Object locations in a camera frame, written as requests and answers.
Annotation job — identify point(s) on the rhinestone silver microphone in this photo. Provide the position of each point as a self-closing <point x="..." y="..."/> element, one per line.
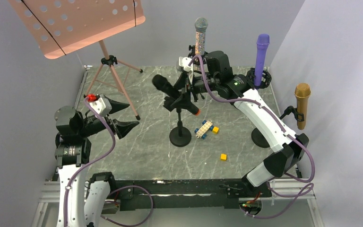
<point x="201" y="25"/>

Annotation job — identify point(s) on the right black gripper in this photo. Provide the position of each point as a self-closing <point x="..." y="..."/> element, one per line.
<point x="181" y="82"/>

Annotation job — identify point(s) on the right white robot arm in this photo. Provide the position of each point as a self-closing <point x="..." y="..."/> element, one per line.
<point x="212" y="74"/>

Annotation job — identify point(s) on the black tripod mic stand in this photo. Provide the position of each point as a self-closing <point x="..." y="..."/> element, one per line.
<point x="191" y="53"/>

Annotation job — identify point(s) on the toy brick car blue wheels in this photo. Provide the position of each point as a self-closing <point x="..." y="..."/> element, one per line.
<point x="202" y="131"/>

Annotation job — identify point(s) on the purple microphone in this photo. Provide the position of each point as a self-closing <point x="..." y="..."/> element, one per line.
<point x="262" y="43"/>

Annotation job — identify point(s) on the purple mic black stand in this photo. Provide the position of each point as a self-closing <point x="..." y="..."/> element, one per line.
<point x="266" y="78"/>

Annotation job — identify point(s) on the black microphone with orange end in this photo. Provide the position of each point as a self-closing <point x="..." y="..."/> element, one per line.
<point x="169" y="89"/>

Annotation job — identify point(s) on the gold microphone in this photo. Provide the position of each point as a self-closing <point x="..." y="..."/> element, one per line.
<point x="302" y="93"/>

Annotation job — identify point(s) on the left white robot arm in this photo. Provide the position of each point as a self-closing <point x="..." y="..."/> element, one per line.
<point x="82" y="200"/>

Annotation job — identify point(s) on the black round-base desk mic stand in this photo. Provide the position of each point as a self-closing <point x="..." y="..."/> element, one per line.
<point x="180" y="136"/>

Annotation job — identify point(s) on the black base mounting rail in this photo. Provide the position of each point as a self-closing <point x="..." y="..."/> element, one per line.
<point x="192" y="193"/>

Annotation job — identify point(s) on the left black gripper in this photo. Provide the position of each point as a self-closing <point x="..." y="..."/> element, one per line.
<point x="121" y="128"/>

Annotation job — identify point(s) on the yellow cube on table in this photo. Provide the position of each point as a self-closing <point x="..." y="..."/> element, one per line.
<point x="223" y="157"/>

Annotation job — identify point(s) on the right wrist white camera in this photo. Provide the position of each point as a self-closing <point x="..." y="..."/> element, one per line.
<point x="184" y="64"/>

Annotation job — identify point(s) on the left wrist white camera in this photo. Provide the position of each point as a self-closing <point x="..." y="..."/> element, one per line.
<point x="99" y="104"/>

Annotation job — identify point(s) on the pink perforated music stand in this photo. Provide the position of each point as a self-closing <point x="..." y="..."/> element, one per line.
<point x="61" y="27"/>

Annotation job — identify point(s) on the yellow cube near car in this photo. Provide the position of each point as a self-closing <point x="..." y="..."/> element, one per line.
<point x="215" y="130"/>

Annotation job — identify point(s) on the wrist white camera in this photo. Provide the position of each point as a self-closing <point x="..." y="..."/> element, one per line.
<point x="99" y="104"/>
<point x="184" y="64"/>

